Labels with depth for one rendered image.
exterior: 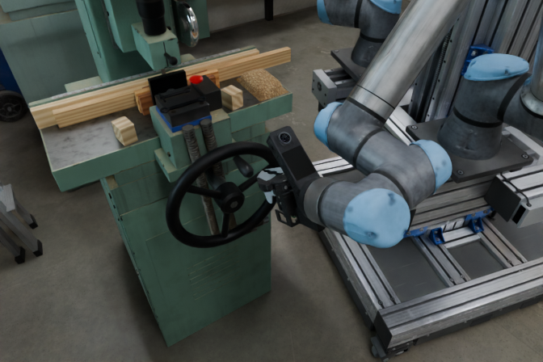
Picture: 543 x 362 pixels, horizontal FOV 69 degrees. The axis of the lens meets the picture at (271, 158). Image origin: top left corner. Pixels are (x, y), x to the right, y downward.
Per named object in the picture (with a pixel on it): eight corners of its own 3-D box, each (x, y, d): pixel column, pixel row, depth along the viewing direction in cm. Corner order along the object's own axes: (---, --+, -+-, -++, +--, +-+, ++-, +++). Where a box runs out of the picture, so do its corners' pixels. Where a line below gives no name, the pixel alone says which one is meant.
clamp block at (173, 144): (174, 170, 87) (167, 137, 81) (153, 138, 95) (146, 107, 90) (234, 148, 93) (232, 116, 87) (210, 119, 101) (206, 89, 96)
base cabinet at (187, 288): (166, 350, 143) (117, 218, 97) (121, 240, 181) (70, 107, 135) (272, 290, 161) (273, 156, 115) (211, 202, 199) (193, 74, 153)
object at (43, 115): (39, 129, 93) (31, 111, 90) (37, 125, 95) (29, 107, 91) (259, 66, 117) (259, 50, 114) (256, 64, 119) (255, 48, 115)
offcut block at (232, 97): (221, 104, 101) (220, 89, 99) (232, 99, 103) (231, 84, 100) (233, 111, 99) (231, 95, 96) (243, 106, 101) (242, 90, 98)
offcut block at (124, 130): (124, 146, 88) (119, 129, 85) (115, 137, 91) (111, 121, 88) (138, 140, 90) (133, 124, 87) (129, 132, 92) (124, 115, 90)
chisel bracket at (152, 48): (155, 77, 95) (148, 44, 89) (137, 55, 104) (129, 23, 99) (184, 69, 98) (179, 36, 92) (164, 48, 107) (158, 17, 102)
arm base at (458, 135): (471, 119, 110) (484, 89, 104) (512, 153, 99) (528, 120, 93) (425, 130, 107) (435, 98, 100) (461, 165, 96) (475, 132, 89)
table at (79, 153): (68, 222, 79) (57, 201, 76) (44, 142, 99) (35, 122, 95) (313, 128, 104) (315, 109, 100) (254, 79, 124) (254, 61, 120)
